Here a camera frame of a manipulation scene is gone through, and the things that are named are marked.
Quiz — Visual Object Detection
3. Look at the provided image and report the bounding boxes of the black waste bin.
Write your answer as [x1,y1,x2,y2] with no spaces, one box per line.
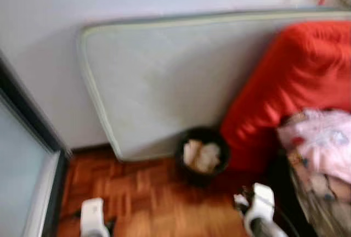
[174,126,231,187]

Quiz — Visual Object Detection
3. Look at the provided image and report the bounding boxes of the crumpled white paper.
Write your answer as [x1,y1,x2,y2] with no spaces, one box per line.
[183,140,222,173]

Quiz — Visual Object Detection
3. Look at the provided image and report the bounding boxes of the beige floral bed sheet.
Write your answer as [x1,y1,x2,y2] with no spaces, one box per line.
[285,149,351,237]

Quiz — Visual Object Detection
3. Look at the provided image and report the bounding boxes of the pink cartoon print blanket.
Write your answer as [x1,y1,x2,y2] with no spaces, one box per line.
[277,108,351,184]

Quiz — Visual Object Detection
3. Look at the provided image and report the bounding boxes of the dark framed glass door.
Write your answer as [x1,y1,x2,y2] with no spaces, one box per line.
[0,56,69,237]

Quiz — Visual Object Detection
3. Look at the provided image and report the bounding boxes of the large red cushion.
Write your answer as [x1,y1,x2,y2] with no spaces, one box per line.
[220,20,351,173]

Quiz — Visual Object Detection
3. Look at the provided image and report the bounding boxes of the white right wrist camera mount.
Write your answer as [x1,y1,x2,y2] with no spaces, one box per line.
[245,183,276,236]

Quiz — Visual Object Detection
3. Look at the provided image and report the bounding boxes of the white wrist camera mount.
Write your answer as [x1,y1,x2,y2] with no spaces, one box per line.
[245,183,276,236]
[80,197,110,237]

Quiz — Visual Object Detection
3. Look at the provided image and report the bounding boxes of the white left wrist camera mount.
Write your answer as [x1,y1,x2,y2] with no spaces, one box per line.
[80,197,110,237]

